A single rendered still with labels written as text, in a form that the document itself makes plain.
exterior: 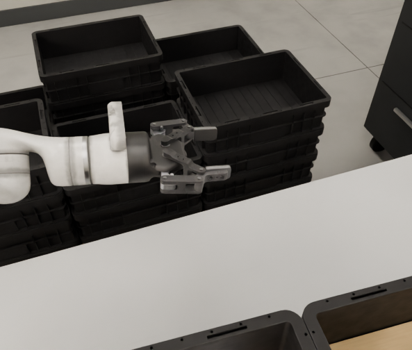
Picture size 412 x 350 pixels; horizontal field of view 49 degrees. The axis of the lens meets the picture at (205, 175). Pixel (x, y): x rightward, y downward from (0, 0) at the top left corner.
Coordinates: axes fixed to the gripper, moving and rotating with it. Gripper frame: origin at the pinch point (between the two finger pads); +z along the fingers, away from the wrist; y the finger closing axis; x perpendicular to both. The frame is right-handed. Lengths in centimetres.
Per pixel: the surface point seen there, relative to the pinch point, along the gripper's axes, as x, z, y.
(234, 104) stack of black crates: -38, 24, -68
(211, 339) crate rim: -1.3, -7.3, 29.0
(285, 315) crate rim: -0.5, 1.2, 28.0
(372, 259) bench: -20.1, 28.7, 9.2
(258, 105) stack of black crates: -37, 32, -66
